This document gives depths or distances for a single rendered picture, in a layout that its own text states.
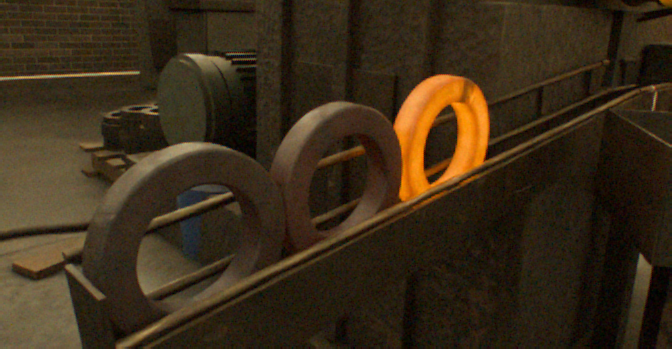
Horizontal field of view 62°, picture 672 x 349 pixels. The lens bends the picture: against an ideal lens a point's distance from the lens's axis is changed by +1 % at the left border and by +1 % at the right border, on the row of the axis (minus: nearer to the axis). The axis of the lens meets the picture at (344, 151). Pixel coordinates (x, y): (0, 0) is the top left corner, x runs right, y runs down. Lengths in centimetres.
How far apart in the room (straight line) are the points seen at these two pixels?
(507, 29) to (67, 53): 616
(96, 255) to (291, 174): 19
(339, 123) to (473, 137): 27
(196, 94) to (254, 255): 137
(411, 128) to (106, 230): 37
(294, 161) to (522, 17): 58
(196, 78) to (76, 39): 504
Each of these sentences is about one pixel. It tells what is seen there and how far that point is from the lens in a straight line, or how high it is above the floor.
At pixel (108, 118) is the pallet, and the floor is 30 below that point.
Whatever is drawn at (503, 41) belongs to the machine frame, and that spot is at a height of 81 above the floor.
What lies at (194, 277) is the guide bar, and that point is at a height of 59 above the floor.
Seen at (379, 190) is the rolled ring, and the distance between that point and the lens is 66.
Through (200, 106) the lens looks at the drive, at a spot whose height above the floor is 52.
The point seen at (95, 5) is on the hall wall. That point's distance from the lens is 693.
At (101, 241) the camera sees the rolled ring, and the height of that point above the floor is 67.
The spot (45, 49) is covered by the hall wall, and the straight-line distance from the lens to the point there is 678.
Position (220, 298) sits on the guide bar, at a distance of 52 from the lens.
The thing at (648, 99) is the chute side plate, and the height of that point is 69.
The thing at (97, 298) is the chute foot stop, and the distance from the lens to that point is 46.
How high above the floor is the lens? 85
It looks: 15 degrees down
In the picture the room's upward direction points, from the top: 2 degrees clockwise
